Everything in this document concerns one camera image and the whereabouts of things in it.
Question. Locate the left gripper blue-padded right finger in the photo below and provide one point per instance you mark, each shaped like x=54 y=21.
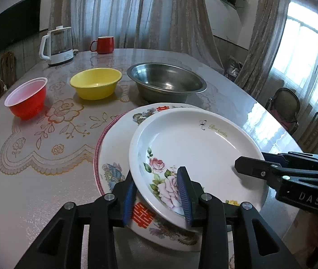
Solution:
x=203 y=210

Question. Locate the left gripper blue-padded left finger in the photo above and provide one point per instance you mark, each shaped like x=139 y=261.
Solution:
x=110 y=211

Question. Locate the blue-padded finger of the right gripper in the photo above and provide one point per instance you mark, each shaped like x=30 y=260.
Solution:
x=256 y=168
x=291 y=157

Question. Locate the large white double-happiness plate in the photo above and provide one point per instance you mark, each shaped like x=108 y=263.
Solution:
x=114 y=167

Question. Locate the white rose pattern plate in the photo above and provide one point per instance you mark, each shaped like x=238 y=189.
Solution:
x=207 y=145

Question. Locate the yellow plastic bowl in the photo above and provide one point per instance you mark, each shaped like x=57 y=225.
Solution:
x=95 y=84

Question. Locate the stainless steel bowl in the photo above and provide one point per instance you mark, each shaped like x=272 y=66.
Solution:
x=159 y=82

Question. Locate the red plastic bowl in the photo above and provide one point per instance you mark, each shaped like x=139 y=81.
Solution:
x=27 y=100

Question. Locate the pink-rimmed floral plate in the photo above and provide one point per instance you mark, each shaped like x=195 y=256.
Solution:
x=98 y=150

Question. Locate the dark chair by window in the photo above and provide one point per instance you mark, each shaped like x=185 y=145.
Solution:
x=284 y=106

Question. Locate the beige right window curtain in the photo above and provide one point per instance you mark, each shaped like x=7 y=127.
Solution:
x=268 y=30

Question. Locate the beige window curtain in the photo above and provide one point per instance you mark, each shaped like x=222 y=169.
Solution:
x=268 y=30
x=173 y=25

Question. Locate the red mug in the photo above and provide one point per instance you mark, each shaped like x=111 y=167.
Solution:
x=103 y=45

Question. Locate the white glass electric kettle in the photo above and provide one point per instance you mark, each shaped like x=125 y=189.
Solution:
x=56 y=46

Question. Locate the wooden chair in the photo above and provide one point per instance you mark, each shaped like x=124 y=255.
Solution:
x=8 y=68

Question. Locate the black wall television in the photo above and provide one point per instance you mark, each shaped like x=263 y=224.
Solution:
x=19 y=22

